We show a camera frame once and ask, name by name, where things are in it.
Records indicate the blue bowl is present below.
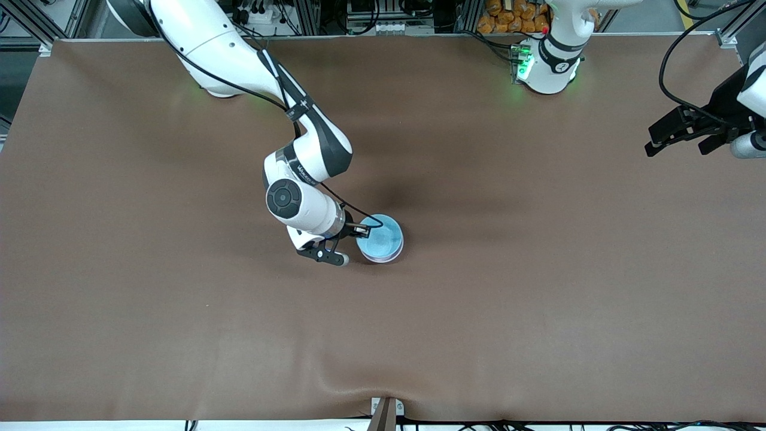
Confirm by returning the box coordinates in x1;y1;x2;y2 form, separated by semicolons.
357;214;405;260

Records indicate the pink bowl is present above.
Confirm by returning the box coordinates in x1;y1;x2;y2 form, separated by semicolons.
360;247;403;265

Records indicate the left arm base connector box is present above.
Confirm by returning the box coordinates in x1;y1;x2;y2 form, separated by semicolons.
509;43;535;84

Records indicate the brown table mat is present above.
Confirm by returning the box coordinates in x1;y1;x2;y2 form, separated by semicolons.
0;34;766;423

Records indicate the orange snack pile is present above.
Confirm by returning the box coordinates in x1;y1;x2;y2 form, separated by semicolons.
477;0;601;35

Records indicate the white connector block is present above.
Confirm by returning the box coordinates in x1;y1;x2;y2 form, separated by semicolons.
376;20;421;35

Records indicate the white power strip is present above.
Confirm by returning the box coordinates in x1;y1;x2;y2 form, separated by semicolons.
230;0;276;26

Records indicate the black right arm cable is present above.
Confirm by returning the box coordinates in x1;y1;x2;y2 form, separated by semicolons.
147;0;384;232

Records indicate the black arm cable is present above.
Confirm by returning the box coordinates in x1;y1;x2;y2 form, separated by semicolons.
658;0;766;128
147;0;384;232

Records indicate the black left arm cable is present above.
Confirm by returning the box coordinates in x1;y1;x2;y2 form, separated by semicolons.
658;0;766;128

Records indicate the aluminium corner frame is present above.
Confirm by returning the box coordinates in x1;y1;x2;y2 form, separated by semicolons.
0;0;92;56
715;0;766;68

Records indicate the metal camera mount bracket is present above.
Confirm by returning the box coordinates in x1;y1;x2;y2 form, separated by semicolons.
368;396;406;431

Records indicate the aluminium frame post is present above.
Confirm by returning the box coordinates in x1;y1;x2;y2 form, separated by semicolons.
292;0;321;37
454;0;483;34

